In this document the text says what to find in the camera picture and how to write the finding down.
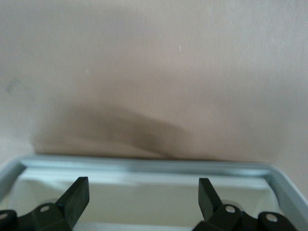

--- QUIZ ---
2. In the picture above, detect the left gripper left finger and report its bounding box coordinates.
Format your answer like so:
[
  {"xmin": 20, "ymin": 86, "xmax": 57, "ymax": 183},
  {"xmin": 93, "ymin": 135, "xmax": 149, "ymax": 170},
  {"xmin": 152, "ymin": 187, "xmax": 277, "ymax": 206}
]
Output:
[{"xmin": 0, "ymin": 177, "xmax": 90, "ymax": 231}]

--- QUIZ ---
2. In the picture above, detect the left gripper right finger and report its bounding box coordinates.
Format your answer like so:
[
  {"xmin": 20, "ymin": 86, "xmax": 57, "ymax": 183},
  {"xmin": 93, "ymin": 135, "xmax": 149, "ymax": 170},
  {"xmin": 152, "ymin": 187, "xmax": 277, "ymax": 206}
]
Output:
[{"xmin": 192, "ymin": 178, "xmax": 299, "ymax": 231}]

